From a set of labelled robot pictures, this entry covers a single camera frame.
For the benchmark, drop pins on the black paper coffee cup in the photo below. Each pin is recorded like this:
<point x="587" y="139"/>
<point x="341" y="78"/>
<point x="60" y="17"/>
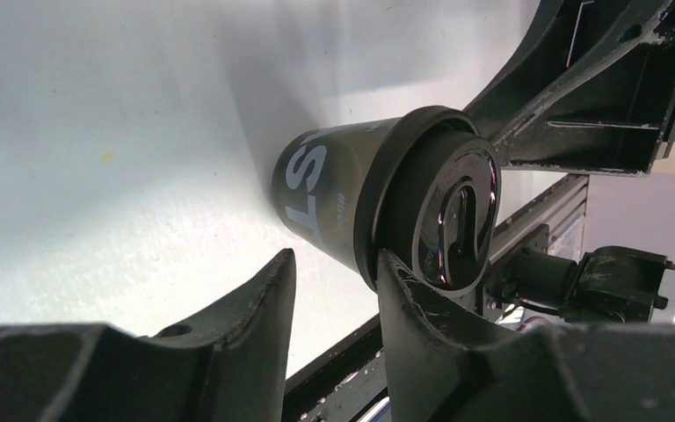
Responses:
<point x="317" y="180"/>

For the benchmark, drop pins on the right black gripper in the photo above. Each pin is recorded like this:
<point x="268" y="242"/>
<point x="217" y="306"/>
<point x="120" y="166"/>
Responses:
<point x="591" y="88"/>

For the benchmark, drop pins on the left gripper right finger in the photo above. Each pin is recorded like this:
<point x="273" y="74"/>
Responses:
<point x="445" y="363"/>

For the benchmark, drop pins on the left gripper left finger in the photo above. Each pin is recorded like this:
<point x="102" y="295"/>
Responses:
<point x="226" y="362"/>

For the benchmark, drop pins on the black plastic cup lid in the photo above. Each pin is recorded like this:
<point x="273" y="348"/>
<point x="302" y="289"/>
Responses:
<point x="431" y="196"/>

